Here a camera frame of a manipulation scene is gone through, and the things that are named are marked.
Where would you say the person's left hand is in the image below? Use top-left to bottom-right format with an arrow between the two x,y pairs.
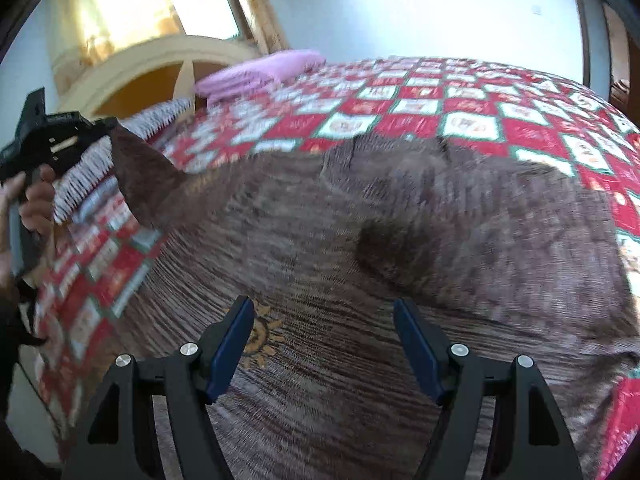
0,165 -> 57,281

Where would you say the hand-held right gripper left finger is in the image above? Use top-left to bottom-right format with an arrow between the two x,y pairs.
60,296 -> 257,480

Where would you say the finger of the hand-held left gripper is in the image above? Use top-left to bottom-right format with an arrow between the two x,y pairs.
75,117 -> 120,148

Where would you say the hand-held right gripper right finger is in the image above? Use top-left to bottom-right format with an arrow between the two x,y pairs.
392,298 -> 586,480

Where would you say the yellow curtain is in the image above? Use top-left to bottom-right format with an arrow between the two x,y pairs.
47,0 -> 188,96

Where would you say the yellow wooden headboard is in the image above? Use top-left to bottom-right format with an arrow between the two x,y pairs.
57,35 -> 263,121

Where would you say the pink folded blanket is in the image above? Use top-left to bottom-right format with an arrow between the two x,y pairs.
194,49 -> 328,106

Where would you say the red checked printed blanket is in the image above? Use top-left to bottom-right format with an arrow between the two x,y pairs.
30,55 -> 640,480

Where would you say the brown knitted sweater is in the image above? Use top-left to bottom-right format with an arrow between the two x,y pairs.
80,125 -> 640,480

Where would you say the striped fringed cloth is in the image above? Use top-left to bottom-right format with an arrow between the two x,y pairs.
52,97 -> 193,226

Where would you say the brown wooden door frame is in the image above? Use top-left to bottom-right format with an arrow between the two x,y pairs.
570,0 -> 640,126

